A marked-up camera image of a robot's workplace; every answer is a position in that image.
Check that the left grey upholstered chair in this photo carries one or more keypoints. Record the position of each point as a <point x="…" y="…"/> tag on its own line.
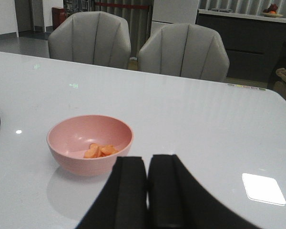
<point x="92" y="37"/>

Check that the red bin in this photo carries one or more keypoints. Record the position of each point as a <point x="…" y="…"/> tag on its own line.
<point x="58" y="16"/>

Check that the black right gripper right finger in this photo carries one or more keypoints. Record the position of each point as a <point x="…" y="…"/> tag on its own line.
<point x="178" y="201"/>

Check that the pink plastic bowl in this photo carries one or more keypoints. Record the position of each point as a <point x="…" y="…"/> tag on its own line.
<point x="71" y="138"/>

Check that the white cabinet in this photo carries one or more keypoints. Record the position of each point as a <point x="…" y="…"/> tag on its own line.
<point x="173" y="11"/>

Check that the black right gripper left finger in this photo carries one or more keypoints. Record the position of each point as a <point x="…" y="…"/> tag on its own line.
<point x="121" y="204"/>

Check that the red barrier belt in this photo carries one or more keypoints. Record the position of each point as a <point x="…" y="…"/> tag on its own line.
<point x="125" y="6"/>

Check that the fruit plate on counter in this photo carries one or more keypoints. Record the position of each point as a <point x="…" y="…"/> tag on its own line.
<point x="272" y="11"/>

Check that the grey upholstered chair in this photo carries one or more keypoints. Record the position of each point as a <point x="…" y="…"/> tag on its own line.
<point x="185" y="50"/>
<point x="92" y="37"/>

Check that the orange ham slices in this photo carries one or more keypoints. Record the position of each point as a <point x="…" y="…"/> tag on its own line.
<point x="96" y="150"/>

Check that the right grey upholstered chair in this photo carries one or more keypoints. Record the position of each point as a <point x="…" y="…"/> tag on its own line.
<point x="185" y="50"/>

